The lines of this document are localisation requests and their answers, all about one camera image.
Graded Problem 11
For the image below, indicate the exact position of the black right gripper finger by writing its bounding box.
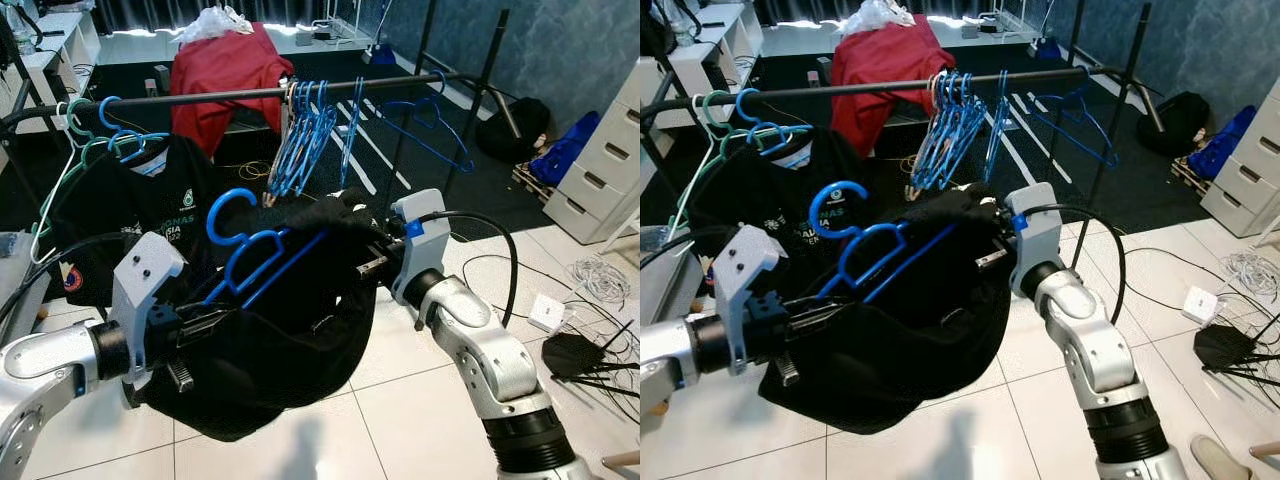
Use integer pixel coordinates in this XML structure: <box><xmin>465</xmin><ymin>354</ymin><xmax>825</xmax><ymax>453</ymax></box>
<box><xmin>285</xmin><ymin>193</ymin><xmax>366</xmax><ymax>223</ymax></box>
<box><xmin>300</xmin><ymin>222</ymin><xmax>373</xmax><ymax>251</ymax></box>
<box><xmin>915</xmin><ymin>185</ymin><xmax>991</xmax><ymax>213</ymax></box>
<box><xmin>930</xmin><ymin>212</ymin><xmax>996</xmax><ymax>241</ymax></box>

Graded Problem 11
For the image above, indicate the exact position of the blue plastic clothes hanger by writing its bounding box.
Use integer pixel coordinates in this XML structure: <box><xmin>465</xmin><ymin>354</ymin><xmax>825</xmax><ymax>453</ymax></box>
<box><xmin>735</xmin><ymin>87</ymin><xmax>813</xmax><ymax>156</ymax></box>
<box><xmin>97</xmin><ymin>96</ymin><xmax>171</xmax><ymax>163</ymax></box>
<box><xmin>930</xmin><ymin>72</ymin><xmax>986</xmax><ymax>191</ymax></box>
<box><xmin>203</xmin><ymin>187</ymin><xmax>333</xmax><ymax>309</ymax></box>
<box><xmin>1030</xmin><ymin>66</ymin><xmax>1119</xmax><ymax>171</ymax></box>
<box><xmin>985</xmin><ymin>70</ymin><xmax>1013</xmax><ymax>186</ymax></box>
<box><xmin>378</xmin><ymin>70</ymin><xmax>477</xmax><ymax>176</ymax></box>
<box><xmin>915</xmin><ymin>72</ymin><xmax>976</xmax><ymax>196</ymax></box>
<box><xmin>270</xmin><ymin>80</ymin><xmax>326</xmax><ymax>201</ymax></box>
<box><xmin>338</xmin><ymin>78</ymin><xmax>367</xmax><ymax>191</ymax></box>
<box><xmin>806</xmin><ymin>180</ymin><xmax>959</xmax><ymax>306</ymax></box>
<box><xmin>285</xmin><ymin>80</ymin><xmax>341</xmax><ymax>196</ymax></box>

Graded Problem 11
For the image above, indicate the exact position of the black shirt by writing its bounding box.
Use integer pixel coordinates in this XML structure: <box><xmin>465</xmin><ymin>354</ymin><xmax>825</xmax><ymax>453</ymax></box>
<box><xmin>755</xmin><ymin>185</ymin><xmax>1016</xmax><ymax>436</ymax></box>
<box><xmin>135</xmin><ymin>195</ymin><xmax>393</xmax><ymax>443</ymax></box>

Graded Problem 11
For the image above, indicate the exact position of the green clothes hanger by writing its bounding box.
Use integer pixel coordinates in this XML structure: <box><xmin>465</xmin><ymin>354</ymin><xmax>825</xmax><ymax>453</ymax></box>
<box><xmin>28</xmin><ymin>98</ymin><xmax>173</xmax><ymax>263</ymax></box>
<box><xmin>672</xmin><ymin>90</ymin><xmax>816</xmax><ymax>246</ymax></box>

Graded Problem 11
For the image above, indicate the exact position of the black printed t-shirt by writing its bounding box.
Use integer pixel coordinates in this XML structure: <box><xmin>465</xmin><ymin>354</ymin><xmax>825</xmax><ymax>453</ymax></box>
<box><xmin>690</xmin><ymin>128</ymin><xmax>871</xmax><ymax>301</ymax></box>
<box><xmin>35</xmin><ymin>133</ymin><xmax>246</xmax><ymax>309</ymax></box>

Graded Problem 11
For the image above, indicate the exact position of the red cloth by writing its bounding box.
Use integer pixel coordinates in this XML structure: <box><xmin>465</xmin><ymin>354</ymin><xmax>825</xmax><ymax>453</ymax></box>
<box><xmin>170</xmin><ymin>22</ymin><xmax>296</xmax><ymax>159</ymax></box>
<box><xmin>830</xmin><ymin>25</ymin><xmax>956</xmax><ymax>159</ymax></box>

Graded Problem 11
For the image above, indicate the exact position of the black metal clothes rack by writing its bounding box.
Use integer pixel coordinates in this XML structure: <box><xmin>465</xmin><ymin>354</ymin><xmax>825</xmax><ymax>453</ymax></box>
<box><xmin>0</xmin><ymin>8</ymin><xmax>521</xmax><ymax>201</ymax></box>
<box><xmin>640</xmin><ymin>0</ymin><xmax>1166</xmax><ymax>216</ymax></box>

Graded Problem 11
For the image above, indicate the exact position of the wooden pallet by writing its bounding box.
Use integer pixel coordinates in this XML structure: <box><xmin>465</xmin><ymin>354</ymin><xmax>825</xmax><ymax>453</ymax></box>
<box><xmin>512</xmin><ymin>163</ymin><xmax>561</xmax><ymax>203</ymax></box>
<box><xmin>1170</xmin><ymin>157</ymin><xmax>1216</xmax><ymax>196</ymax></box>

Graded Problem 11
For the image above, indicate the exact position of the white window bench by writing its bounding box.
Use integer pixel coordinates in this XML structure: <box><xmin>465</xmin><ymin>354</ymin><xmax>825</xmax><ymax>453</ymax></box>
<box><xmin>100</xmin><ymin>25</ymin><xmax>401</xmax><ymax>63</ymax></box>
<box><xmin>760</xmin><ymin>18</ymin><xmax>1066</xmax><ymax>56</ymax></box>

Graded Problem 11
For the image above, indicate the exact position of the black bag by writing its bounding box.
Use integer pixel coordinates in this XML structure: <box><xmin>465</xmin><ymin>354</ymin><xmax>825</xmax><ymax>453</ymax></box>
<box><xmin>474</xmin><ymin>96</ymin><xmax>551</xmax><ymax>164</ymax></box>
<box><xmin>1135</xmin><ymin>92</ymin><xmax>1211</xmax><ymax>158</ymax></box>

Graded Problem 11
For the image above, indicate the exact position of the white power adapter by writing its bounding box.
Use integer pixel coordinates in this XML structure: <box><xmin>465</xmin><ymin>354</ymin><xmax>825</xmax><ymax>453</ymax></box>
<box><xmin>527</xmin><ymin>293</ymin><xmax>569</xmax><ymax>334</ymax></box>
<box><xmin>1182</xmin><ymin>286</ymin><xmax>1223</xmax><ymax>324</ymax></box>

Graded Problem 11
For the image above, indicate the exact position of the white plastic bag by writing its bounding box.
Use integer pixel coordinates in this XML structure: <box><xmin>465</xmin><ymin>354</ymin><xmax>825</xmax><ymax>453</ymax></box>
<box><xmin>178</xmin><ymin>5</ymin><xmax>256</xmax><ymax>44</ymax></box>
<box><xmin>842</xmin><ymin>0</ymin><xmax>919</xmax><ymax>39</ymax></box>

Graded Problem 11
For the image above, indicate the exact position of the blue bag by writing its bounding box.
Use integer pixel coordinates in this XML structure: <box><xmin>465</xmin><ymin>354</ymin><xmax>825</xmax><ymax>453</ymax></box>
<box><xmin>1185</xmin><ymin>105</ymin><xmax>1259</xmax><ymax>181</ymax></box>
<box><xmin>528</xmin><ymin>110</ymin><xmax>603</xmax><ymax>187</ymax></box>

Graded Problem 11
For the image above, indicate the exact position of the white drawer cabinet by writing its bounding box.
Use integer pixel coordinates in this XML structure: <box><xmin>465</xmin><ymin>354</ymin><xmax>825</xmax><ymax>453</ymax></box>
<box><xmin>1200</xmin><ymin>80</ymin><xmax>1280</xmax><ymax>239</ymax></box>
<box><xmin>545</xmin><ymin>98</ymin><xmax>641</xmax><ymax>246</ymax></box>

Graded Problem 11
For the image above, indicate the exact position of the white shelf unit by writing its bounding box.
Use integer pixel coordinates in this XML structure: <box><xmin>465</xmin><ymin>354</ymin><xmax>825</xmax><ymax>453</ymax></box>
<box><xmin>655</xmin><ymin>0</ymin><xmax>766</xmax><ymax>121</ymax></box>
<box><xmin>0</xmin><ymin>8</ymin><xmax>103</xmax><ymax>136</ymax></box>

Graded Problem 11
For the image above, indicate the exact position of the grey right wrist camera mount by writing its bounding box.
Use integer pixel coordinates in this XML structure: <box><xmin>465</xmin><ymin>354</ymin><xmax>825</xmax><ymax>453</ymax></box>
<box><xmin>388</xmin><ymin>188</ymin><xmax>453</xmax><ymax>306</ymax></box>
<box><xmin>1005</xmin><ymin>182</ymin><xmax>1063</xmax><ymax>296</ymax></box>

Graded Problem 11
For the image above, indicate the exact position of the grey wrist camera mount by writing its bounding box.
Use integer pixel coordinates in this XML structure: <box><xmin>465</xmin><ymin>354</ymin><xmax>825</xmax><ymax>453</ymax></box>
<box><xmin>388</xmin><ymin>188</ymin><xmax>453</xmax><ymax>306</ymax></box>
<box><xmin>110</xmin><ymin>232</ymin><xmax>188</xmax><ymax>349</ymax></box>
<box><xmin>1005</xmin><ymin>182</ymin><xmax>1063</xmax><ymax>296</ymax></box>
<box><xmin>712</xmin><ymin>225</ymin><xmax>789</xmax><ymax>376</ymax></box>

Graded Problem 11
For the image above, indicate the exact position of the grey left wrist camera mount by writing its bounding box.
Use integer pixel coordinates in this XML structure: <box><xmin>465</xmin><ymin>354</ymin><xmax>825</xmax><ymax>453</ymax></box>
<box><xmin>110</xmin><ymin>232</ymin><xmax>188</xmax><ymax>349</ymax></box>
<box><xmin>712</xmin><ymin>225</ymin><xmax>789</xmax><ymax>376</ymax></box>

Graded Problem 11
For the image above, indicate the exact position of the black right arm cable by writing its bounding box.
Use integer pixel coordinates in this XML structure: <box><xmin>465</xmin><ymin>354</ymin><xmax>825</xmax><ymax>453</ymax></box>
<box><xmin>418</xmin><ymin>210</ymin><xmax>519</xmax><ymax>331</ymax></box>
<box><xmin>1030</xmin><ymin>204</ymin><xmax>1126</xmax><ymax>326</ymax></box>

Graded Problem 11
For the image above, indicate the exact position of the white cable bundle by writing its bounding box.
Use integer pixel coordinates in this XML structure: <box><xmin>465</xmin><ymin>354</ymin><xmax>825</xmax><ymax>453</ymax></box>
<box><xmin>568</xmin><ymin>255</ymin><xmax>633</xmax><ymax>306</ymax></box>
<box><xmin>1222</xmin><ymin>250</ymin><xmax>1280</xmax><ymax>299</ymax></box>

